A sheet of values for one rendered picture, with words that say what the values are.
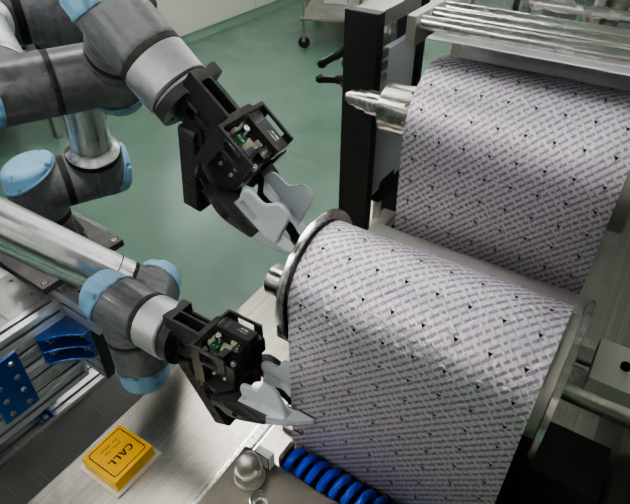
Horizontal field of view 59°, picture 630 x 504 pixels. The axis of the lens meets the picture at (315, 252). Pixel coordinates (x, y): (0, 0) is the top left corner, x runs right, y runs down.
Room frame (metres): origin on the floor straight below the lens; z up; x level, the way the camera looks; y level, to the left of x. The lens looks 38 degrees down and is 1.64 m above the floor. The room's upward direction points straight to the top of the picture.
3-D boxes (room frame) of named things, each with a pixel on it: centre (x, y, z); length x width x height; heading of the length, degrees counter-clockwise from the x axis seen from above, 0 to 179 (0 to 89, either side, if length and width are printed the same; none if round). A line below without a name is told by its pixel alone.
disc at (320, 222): (0.45, 0.00, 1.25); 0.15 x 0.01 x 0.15; 147
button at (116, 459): (0.44, 0.28, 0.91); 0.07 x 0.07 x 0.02; 57
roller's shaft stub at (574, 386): (0.29, -0.25, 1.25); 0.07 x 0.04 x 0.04; 57
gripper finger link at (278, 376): (0.41, 0.03, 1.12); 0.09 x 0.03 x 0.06; 58
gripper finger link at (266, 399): (0.39, 0.05, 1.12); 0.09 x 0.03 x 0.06; 56
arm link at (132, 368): (0.56, 0.26, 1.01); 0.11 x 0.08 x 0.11; 3
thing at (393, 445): (0.33, -0.07, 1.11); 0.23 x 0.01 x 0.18; 57
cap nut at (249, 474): (0.34, 0.08, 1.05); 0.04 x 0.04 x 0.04
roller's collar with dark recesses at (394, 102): (0.67, -0.12, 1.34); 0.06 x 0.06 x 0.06; 57
